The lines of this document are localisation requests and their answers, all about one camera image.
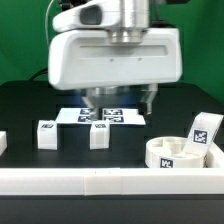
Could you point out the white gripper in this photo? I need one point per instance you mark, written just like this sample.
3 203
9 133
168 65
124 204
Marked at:
87 59

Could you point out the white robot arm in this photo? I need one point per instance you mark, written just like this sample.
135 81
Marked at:
125 21

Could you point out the white U-shaped fence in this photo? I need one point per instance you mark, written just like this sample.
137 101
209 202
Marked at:
130 181

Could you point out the white round stool seat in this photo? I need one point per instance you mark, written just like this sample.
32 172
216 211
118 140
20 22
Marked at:
167 152

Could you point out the white marker sheet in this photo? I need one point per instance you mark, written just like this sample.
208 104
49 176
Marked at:
120 116

